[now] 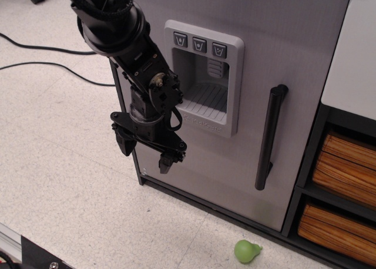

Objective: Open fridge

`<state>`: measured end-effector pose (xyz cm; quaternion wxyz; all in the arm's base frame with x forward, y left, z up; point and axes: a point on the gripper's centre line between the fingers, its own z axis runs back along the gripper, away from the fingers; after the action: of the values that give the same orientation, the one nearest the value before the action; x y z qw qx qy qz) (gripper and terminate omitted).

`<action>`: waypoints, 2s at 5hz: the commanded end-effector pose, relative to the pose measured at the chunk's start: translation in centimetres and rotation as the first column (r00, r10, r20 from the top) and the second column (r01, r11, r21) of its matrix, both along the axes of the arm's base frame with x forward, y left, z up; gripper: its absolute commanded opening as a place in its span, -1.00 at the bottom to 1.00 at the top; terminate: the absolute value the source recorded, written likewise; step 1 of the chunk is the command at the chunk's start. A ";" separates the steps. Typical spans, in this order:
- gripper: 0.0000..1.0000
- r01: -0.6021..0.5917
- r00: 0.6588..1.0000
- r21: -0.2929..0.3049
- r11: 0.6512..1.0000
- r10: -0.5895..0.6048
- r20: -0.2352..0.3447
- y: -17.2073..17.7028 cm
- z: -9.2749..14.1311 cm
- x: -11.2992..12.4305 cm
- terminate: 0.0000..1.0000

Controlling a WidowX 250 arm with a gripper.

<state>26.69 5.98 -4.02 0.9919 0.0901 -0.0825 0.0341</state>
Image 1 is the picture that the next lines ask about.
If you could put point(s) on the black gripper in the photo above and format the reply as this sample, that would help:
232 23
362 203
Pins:
154 135

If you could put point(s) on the grey toy fridge door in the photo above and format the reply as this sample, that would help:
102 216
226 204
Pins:
288 42

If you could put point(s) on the black fridge door handle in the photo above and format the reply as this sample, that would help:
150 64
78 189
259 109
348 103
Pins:
276 98

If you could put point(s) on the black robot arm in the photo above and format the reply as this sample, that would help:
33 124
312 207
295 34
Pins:
118 30

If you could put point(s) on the grey water dispenser panel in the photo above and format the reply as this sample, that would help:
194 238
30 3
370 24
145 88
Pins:
209 65

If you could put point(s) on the green toy pear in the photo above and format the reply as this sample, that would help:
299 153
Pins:
246 251

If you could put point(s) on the dark grey shelf unit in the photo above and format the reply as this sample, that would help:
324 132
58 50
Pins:
305 191

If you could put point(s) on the white cabinet top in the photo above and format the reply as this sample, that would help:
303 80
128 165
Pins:
350 84

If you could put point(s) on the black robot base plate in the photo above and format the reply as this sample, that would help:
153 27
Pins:
34 256

